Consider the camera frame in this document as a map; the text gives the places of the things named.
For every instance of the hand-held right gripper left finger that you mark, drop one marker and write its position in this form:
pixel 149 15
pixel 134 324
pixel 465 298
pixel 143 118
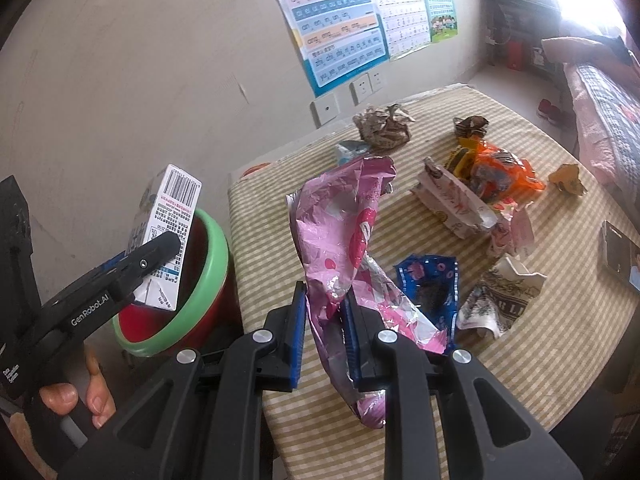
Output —
pixel 298 340

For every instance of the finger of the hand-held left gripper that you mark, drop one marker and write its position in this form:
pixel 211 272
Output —
pixel 150 262
pixel 95 275

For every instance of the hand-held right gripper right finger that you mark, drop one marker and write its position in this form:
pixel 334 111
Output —
pixel 352 350

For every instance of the red bin with green rim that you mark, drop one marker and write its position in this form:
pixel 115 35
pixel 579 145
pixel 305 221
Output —
pixel 210 280

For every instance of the white printed carton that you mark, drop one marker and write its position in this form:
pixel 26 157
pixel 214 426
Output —
pixel 170 200

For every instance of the pink foil wrapper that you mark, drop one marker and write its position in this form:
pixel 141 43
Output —
pixel 340 225

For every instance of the pink and white paper wrapper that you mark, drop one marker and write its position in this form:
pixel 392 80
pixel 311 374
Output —
pixel 450 205

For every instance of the orange snack packet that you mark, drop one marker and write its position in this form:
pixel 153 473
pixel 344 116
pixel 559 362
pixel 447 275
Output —
pixel 500 170

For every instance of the person's left hand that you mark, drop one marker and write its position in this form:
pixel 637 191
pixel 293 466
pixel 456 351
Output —
pixel 100 395

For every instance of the blue snack wrapper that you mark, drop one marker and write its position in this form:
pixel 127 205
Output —
pixel 425 270

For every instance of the orange flat object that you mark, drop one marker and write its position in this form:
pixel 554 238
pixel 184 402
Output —
pixel 257 168

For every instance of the black and white printed paper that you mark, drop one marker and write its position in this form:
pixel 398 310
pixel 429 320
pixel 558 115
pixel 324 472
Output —
pixel 500 300

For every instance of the light blue small packet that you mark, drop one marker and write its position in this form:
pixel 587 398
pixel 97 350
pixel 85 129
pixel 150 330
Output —
pixel 350 152

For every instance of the striped tablecloth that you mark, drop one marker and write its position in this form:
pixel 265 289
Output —
pixel 550 335

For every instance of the yellow snack packet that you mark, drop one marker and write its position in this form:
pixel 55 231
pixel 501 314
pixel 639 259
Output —
pixel 460 160

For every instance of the crumpled brown wrapper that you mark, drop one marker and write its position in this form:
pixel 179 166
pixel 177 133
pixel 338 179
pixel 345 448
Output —
pixel 382 127

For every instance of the small dark brown wrapper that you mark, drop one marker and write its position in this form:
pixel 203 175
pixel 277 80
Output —
pixel 471 125

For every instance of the small yellow-brown wrapper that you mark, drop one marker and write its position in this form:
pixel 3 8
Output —
pixel 567 180

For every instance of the smartphone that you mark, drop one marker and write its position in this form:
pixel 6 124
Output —
pixel 620 255

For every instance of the red shoes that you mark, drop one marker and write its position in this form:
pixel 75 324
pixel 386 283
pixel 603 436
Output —
pixel 550 111

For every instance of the red box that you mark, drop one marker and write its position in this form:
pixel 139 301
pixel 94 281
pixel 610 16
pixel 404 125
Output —
pixel 516 53

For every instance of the bed with quilt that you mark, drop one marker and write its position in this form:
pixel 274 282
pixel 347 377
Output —
pixel 605 110

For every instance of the black shelf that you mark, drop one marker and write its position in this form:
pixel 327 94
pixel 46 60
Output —
pixel 515 15

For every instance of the white wall socket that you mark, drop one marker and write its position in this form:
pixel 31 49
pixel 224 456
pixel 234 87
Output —
pixel 361 89
pixel 325 110
pixel 375 80

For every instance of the blue wall poster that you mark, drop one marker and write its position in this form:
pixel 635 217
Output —
pixel 330 25

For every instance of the white wall poster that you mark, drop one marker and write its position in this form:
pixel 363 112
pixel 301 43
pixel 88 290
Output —
pixel 400 10

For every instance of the green wall poster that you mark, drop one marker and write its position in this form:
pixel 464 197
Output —
pixel 440 0

